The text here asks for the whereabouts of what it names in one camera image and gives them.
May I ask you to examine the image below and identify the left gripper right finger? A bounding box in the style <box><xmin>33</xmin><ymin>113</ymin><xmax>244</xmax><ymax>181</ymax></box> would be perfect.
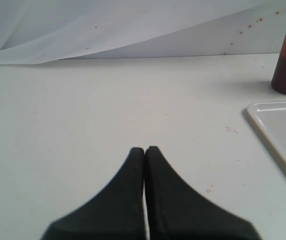
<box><xmin>145</xmin><ymin>146</ymin><xmax>261</xmax><ymax>240</ymax></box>

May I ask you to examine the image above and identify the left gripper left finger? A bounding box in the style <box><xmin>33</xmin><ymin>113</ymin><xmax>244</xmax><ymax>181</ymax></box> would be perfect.
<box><xmin>42</xmin><ymin>147</ymin><xmax>146</xmax><ymax>240</ymax></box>

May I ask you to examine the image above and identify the white rectangular plastic tray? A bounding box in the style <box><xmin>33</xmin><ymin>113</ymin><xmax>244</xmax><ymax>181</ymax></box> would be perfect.
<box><xmin>246</xmin><ymin>101</ymin><xmax>286</xmax><ymax>177</ymax></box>

